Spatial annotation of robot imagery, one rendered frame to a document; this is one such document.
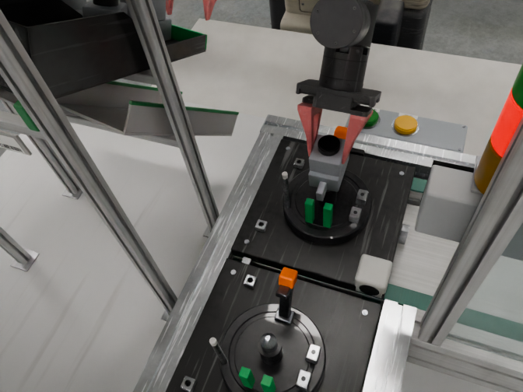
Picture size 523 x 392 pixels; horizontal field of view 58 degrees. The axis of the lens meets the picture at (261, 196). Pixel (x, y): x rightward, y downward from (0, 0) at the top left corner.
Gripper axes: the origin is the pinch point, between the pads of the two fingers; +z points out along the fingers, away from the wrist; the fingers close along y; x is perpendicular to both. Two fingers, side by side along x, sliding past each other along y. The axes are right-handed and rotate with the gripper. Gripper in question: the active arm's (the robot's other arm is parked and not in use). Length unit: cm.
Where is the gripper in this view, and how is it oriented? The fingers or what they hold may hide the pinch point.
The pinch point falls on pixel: (328, 153)
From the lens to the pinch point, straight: 66.0
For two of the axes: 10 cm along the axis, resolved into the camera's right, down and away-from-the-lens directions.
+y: 9.3, 2.4, -2.8
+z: -1.2, 9.2, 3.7
